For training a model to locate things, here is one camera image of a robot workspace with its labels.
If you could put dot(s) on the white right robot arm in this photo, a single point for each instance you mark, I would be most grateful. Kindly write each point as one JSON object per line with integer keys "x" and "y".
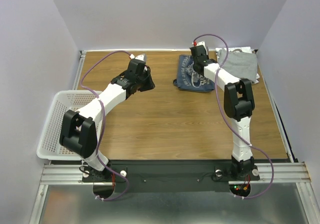
{"x": 238, "y": 106}

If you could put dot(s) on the blue tank top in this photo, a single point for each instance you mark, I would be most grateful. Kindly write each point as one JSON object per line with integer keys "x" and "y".
{"x": 189, "y": 80}

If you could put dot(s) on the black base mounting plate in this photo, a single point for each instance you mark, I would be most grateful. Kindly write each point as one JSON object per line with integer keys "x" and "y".
{"x": 168, "y": 176}

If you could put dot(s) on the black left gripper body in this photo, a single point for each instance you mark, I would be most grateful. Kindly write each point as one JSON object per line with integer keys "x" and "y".
{"x": 145, "y": 82}

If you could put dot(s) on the folded grey tank top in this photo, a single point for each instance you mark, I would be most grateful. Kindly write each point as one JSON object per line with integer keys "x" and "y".
{"x": 240, "y": 64}

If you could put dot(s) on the white plastic basket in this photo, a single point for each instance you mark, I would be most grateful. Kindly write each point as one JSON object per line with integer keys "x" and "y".
{"x": 49, "y": 144}

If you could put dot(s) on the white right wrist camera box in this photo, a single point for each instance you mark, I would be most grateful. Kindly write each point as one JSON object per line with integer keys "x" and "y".
{"x": 202, "y": 44}

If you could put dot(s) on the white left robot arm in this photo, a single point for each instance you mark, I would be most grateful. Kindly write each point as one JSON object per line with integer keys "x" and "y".
{"x": 81, "y": 129}

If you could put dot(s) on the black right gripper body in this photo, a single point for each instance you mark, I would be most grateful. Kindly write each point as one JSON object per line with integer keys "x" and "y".
{"x": 196, "y": 51}

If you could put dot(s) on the folded white printed tank top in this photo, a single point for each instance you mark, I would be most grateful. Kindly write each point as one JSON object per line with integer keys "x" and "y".
{"x": 240, "y": 57}

